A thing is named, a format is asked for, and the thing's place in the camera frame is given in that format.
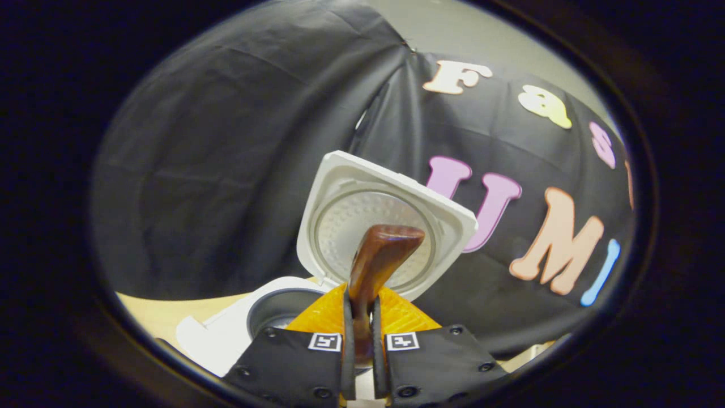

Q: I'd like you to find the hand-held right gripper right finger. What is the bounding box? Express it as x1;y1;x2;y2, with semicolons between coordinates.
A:
371;282;510;408

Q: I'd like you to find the brown wooden spoon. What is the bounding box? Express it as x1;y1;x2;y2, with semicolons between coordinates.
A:
347;224;425;366

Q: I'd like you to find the white rice cooker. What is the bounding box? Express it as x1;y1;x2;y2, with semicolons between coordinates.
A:
176;150;479;377

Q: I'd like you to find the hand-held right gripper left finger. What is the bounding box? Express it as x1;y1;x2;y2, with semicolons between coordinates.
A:
221;282;356;408

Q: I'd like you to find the black backdrop cloth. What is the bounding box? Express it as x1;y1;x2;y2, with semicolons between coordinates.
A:
91;0;638;363

